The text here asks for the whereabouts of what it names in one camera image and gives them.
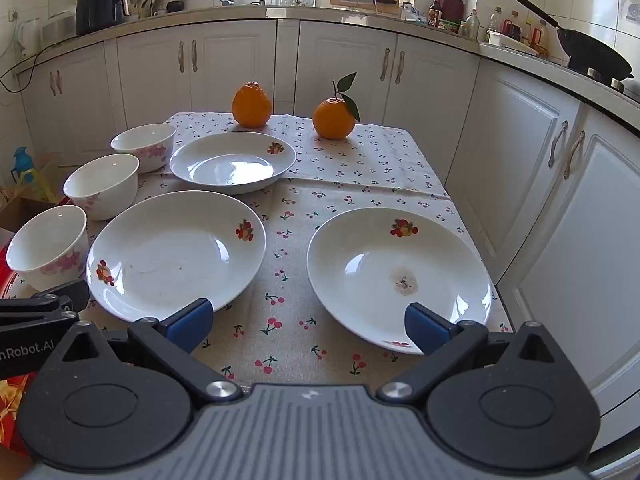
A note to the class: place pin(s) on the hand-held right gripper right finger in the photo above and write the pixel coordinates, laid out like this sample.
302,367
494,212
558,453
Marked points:
427,327

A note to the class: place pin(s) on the dark soy sauce bottle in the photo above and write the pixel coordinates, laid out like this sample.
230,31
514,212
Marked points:
435,12

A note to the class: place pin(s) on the blue thermos flask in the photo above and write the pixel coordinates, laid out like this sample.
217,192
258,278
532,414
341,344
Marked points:
22,162

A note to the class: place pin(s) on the brown cardboard box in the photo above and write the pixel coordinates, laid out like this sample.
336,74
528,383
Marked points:
22,212

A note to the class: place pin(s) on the black air fryer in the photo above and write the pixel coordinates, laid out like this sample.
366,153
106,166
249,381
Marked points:
99,5

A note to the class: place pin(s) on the white plastic tray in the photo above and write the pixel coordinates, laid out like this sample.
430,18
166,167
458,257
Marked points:
505,41

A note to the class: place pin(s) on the clear oil bottle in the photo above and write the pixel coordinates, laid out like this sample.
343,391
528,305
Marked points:
494,20

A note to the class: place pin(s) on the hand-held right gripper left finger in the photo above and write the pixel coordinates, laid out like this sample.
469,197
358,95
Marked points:
190,322

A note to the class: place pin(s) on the red sauce bottle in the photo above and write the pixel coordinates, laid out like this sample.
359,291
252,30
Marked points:
512,27

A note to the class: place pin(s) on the dark red knife block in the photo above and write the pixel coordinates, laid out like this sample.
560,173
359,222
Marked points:
452,7

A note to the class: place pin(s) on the small black pot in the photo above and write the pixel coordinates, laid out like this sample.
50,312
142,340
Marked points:
175,6

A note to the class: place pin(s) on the grey kitchen countertop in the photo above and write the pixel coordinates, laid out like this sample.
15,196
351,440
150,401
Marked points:
350,19

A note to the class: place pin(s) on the white pink flower bowl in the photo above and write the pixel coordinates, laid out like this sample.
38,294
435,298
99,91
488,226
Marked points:
145,147
47,245
102,185

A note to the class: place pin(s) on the beige cherry print tablecloth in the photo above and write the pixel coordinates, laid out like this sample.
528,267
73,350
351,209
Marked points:
295,280

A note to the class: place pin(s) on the yellow plastic bag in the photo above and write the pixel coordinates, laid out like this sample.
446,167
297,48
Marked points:
42,185

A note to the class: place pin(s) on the orange with green leaves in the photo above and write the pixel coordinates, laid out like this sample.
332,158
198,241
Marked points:
332,119

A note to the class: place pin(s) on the white fruit print plate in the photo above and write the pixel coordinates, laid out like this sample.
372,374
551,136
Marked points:
235,165
170,255
395,280

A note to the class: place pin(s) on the white electric kettle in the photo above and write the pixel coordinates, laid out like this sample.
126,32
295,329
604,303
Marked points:
30,37

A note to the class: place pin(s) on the white rice cooker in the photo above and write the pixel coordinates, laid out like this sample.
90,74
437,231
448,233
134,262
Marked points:
57,27

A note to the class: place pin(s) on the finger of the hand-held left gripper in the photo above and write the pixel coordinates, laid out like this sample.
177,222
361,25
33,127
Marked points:
50,305

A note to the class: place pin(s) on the clear glass bottle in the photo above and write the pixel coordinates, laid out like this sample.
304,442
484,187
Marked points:
472,25

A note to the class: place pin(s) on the black wok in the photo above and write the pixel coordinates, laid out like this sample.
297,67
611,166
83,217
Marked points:
592,55

